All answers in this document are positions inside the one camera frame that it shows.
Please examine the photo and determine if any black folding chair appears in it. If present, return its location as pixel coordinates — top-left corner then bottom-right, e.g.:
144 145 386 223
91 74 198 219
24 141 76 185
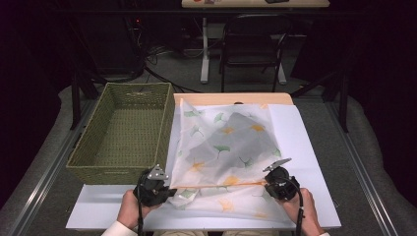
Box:
218 13 293 93

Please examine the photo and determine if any left hand-held gripper black cable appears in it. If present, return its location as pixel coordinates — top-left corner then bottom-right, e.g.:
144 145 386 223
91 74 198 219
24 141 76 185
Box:
136 173 147 236

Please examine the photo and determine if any green woven basket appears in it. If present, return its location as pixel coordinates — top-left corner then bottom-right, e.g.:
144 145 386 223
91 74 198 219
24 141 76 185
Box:
65 82 176 186

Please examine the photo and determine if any bundle of floor cables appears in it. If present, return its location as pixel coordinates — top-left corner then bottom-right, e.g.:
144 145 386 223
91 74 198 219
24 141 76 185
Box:
139 43 205 94

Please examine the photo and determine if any white table sheet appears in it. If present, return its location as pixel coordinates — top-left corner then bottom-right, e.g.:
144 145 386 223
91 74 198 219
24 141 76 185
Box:
65 103 342 231

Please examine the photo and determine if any hand-held gripper black cable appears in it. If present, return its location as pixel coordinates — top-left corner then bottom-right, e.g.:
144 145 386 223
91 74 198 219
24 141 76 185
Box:
136 173 147 236
276 177 305 236

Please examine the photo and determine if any black cloth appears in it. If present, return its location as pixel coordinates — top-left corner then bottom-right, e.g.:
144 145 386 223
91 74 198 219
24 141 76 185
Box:
186 112 280 172

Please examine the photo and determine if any white leaf-print mesh laundry bag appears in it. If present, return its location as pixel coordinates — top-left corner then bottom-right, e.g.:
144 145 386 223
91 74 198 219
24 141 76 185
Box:
167 97 298 223

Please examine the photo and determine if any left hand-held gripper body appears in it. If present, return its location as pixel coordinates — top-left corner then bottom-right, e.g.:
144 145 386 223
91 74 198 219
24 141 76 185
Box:
132 163 172 207

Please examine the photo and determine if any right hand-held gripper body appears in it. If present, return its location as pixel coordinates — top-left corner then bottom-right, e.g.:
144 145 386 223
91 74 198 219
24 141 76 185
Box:
262 157 301 202

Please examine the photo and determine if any desk with white legs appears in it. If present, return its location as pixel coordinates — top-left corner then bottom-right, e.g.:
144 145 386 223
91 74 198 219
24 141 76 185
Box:
181 0 330 85

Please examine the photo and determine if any person's right hand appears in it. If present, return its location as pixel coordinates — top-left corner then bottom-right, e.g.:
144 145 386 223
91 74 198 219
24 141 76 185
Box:
277 187 326 236

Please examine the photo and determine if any black metal stand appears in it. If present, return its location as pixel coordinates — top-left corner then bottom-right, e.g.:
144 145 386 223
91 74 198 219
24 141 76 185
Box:
69 68 100 131
289 69 350 134

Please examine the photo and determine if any person's left hand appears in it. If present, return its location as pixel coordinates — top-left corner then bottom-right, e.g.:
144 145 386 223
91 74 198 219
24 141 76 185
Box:
116 189 162 231

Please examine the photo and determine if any black equipment cabinet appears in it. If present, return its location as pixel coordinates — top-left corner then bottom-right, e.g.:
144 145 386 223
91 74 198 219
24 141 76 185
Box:
78 13 146 77

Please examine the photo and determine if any aluminium rail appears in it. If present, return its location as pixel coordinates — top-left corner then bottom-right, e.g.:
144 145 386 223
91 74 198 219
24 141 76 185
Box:
324 101 399 236
6 97 99 236

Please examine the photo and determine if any right hand-held gripper black cable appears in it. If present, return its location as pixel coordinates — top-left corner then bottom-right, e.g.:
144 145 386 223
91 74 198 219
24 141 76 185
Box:
276 177 305 236

